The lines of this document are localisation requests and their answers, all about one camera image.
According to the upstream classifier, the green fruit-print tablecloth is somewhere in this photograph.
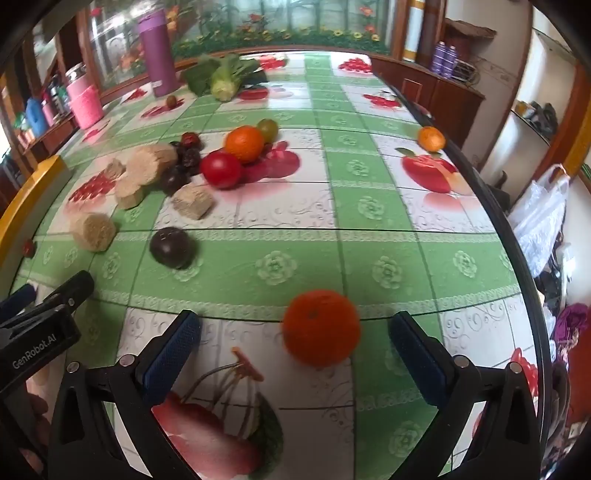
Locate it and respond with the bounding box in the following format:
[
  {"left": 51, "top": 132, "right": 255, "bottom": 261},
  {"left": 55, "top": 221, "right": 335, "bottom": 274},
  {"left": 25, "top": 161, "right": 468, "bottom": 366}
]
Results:
[{"left": 9, "top": 51, "right": 541, "bottom": 480}]

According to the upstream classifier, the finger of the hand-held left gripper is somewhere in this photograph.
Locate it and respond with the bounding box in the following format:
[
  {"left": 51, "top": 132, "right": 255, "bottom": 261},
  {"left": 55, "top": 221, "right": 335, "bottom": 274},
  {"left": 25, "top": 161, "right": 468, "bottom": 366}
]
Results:
[
  {"left": 18, "top": 270, "right": 95, "bottom": 320},
  {"left": 0, "top": 283, "right": 37, "bottom": 324}
]

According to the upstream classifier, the green bok choy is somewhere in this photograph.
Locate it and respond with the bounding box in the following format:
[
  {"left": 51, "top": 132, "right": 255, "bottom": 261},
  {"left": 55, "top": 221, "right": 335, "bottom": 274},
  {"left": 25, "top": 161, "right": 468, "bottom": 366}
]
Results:
[{"left": 185, "top": 53, "right": 264, "bottom": 102}]

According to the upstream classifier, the purple thermos bottle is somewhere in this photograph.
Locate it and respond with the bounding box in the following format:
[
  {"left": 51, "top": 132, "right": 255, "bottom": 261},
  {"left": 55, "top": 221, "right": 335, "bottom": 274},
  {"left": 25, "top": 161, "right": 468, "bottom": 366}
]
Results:
[{"left": 137, "top": 8, "right": 179, "bottom": 99}]

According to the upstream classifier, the blue plastic jug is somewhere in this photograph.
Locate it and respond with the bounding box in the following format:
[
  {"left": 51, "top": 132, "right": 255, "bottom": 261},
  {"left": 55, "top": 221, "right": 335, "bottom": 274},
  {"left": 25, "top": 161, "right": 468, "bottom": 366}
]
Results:
[{"left": 25, "top": 97, "right": 48, "bottom": 137}]

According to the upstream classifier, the yellow-rimmed white tray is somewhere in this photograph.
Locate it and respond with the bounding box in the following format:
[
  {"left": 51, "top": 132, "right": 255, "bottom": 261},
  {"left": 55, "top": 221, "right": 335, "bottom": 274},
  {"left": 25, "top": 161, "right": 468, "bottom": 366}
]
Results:
[{"left": 0, "top": 154, "right": 75, "bottom": 278}]

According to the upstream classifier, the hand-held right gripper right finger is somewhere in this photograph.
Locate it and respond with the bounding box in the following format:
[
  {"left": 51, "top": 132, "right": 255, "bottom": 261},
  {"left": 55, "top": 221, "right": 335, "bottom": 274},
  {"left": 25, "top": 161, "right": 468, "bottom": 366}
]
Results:
[{"left": 388, "top": 311, "right": 541, "bottom": 480}]

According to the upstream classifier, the small pale orange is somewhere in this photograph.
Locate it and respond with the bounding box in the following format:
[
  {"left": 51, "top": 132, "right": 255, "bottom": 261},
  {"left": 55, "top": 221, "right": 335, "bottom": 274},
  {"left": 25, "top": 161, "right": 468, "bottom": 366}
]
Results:
[{"left": 418, "top": 126, "right": 446, "bottom": 153}]

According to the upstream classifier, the purple cloth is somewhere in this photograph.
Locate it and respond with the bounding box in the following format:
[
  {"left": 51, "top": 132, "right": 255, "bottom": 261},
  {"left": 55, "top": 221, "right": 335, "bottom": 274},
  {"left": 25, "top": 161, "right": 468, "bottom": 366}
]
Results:
[{"left": 551, "top": 302, "right": 591, "bottom": 344}]

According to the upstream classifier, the person's left hand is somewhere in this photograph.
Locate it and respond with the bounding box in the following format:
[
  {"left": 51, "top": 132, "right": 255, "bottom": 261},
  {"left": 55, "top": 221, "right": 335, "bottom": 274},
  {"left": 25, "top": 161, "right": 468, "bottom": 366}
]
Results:
[{"left": 23, "top": 396, "right": 49, "bottom": 468}]

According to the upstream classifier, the metal wire basket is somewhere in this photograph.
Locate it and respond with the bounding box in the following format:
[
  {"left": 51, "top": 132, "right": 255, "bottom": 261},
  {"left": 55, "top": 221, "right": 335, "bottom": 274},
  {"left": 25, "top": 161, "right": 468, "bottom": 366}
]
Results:
[{"left": 455, "top": 60, "right": 481, "bottom": 84}]

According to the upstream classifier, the pink crocheted jar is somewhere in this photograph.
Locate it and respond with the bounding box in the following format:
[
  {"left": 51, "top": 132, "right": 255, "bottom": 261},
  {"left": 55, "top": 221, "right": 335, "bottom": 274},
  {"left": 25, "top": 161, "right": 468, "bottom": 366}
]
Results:
[{"left": 65, "top": 64, "right": 103, "bottom": 130}]

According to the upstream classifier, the dark purple plum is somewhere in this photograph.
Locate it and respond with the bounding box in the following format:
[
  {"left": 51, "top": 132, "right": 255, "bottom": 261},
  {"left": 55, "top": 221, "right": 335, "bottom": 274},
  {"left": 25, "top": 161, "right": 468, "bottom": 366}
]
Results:
[
  {"left": 149, "top": 227, "right": 196, "bottom": 270},
  {"left": 160, "top": 165, "right": 190, "bottom": 195}
]

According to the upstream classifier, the red tomato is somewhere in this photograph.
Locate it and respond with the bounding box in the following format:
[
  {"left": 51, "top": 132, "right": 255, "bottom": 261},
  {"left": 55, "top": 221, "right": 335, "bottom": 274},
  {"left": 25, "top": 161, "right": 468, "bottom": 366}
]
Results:
[{"left": 199, "top": 151, "right": 245, "bottom": 190}]

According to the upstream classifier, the small beige sugarcane chunk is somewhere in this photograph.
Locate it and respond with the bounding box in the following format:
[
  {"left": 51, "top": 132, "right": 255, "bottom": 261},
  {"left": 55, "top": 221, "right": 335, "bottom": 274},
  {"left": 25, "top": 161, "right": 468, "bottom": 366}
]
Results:
[{"left": 102, "top": 158, "right": 126, "bottom": 182}]

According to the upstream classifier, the dark red wrinkled date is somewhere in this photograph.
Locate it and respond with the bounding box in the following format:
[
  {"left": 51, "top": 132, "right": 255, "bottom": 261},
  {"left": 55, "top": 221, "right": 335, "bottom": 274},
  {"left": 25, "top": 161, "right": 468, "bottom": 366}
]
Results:
[{"left": 180, "top": 148, "right": 202, "bottom": 175}]

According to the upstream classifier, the white plastic bag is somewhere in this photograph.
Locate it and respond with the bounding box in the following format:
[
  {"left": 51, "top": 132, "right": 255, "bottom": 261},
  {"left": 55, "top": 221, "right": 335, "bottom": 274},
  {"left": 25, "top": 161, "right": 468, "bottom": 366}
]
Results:
[{"left": 508, "top": 164, "right": 571, "bottom": 278}]

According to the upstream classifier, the medium orange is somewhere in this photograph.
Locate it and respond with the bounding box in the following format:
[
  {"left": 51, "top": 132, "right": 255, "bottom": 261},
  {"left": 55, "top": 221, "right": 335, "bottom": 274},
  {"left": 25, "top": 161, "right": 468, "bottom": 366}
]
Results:
[{"left": 224, "top": 126, "right": 265, "bottom": 164}]

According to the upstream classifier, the cardboard box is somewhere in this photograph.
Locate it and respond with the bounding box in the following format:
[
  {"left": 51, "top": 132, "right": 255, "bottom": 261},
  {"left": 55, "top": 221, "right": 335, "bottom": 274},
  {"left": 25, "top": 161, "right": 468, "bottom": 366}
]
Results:
[{"left": 444, "top": 17, "right": 497, "bottom": 44}]

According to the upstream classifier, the white and gold roll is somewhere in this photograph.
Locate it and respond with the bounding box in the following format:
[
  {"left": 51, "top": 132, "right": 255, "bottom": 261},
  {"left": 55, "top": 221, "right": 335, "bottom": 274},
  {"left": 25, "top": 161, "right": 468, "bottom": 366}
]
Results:
[{"left": 403, "top": 0, "right": 426, "bottom": 63}]

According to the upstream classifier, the round beige sugarcane chunk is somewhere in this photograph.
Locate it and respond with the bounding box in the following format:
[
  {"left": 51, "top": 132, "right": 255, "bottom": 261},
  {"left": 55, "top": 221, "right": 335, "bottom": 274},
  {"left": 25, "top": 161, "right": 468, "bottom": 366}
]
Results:
[{"left": 115, "top": 178, "right": 146, "bottom": 210}]

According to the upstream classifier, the large orange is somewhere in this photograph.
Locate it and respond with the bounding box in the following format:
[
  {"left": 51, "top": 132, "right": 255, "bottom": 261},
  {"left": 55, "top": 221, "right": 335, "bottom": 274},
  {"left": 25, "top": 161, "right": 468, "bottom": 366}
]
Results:
[{"left": 281, "top": 290, "right": 362, "bottom": 368}]

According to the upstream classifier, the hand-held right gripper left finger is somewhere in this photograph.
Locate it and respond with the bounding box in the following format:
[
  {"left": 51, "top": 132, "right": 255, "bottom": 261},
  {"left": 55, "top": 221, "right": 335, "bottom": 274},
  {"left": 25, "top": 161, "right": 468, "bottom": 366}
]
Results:
[{"left": 48, "top": 309, "right": 204, "bottom": 480}]

